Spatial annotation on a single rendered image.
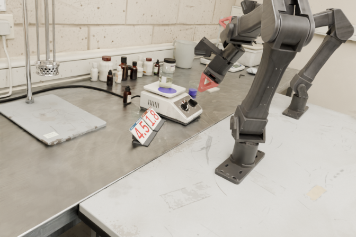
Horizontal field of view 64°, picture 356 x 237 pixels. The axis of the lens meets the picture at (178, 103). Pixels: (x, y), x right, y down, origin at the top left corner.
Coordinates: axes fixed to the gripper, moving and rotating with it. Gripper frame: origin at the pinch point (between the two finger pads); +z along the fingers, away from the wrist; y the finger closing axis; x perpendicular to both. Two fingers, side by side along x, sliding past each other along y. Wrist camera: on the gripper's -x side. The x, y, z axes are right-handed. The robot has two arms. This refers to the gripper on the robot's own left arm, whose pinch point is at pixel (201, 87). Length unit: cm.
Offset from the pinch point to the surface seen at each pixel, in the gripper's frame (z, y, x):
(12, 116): 28, 36, -39
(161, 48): 29, -61, -29
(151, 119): 12.1, 16.5, -6.7
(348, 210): -16, 31, 43
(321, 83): 1, -127, 73
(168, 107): 9.6, 8.9, -4.7
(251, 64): 16, -105, 23
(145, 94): 13.0, 6.7, -13.7
